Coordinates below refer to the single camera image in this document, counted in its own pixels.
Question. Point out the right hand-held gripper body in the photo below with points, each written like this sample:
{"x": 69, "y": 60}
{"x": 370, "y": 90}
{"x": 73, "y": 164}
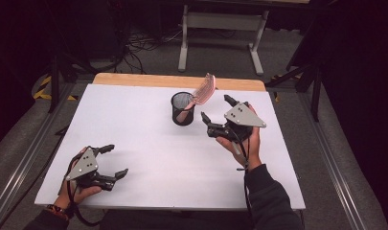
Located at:
{"x": 242, "y": 116}

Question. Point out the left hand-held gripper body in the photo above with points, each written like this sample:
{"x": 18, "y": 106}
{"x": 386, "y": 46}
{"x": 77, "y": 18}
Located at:
{"x": 86, "y": 166}

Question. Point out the black mesh pen holder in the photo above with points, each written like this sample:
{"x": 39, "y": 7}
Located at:
{"x": 190, "y": 117}

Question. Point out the person's left hand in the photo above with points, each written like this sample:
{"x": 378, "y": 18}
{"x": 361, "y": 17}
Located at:
{"x": 70, "y": 195}

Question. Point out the person's right hand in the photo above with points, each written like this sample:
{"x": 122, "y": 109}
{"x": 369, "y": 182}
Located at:
{"x": 254, "y": 153}

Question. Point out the yellow black hazard tape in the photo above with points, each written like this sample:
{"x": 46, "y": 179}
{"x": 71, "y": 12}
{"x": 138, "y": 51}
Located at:
{"x": 43, "y": 89}
{"x": 276, "y": 96}

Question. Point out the black metal stand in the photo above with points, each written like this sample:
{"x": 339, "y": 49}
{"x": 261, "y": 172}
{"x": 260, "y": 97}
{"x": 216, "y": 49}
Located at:
{"x": 309, "y": 83}
{"x": 59, "y": 80}

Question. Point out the grey metal floor rail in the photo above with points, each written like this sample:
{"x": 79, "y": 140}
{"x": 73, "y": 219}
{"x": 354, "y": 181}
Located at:
{"x": 335, "y": 172}
{"x": 19, "y": 169}

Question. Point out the white metal table frame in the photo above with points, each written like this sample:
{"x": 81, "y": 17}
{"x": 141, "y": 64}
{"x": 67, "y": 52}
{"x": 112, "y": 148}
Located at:
{"x": 225, "y": 20}

